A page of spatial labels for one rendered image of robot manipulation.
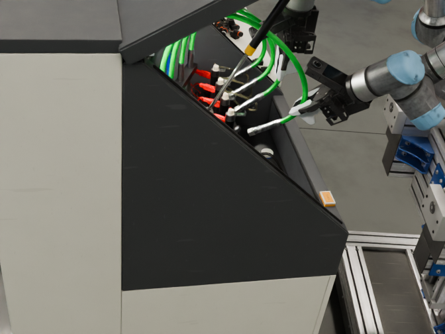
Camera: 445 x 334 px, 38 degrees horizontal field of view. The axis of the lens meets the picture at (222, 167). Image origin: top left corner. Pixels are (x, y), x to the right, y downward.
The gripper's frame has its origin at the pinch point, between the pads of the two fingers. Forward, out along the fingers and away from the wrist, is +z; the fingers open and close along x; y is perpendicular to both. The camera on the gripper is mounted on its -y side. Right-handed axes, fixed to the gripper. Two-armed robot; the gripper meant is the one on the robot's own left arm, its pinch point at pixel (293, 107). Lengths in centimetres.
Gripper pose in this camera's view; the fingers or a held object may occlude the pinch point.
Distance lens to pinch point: 165.3
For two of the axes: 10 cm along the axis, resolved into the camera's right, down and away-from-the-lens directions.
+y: 6.5, 6.9, 3.3
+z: -6.3, 2.3, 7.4
